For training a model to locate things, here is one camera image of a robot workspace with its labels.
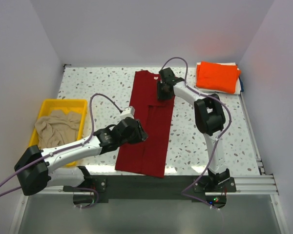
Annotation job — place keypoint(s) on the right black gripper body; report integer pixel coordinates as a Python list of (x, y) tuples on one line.
[(165, 83)]

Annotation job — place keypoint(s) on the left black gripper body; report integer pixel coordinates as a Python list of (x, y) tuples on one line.
[(130, 139)]

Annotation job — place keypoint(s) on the dark red t shirt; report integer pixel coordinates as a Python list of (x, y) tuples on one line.
[(148, 157)]

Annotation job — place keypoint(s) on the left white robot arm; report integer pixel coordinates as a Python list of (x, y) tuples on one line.
[(38, 169)]

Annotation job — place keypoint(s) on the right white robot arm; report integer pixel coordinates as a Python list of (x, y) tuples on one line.
[(209, 120)]

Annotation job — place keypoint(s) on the folded orange t shirt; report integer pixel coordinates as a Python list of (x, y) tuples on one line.
[(218, 76)]

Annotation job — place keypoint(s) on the beige t shirt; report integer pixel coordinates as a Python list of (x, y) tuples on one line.
[(58, 128)]

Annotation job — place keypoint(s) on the folded blue t shirt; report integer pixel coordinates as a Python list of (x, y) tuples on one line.
[(241, 85)]

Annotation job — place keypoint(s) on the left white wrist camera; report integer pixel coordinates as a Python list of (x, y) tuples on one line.
[(127, 112)]

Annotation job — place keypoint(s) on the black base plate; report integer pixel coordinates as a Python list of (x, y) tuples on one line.
[(150, 188)]

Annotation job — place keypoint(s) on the aluminium frame rail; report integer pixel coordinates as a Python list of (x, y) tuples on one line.
[(245, 185)]

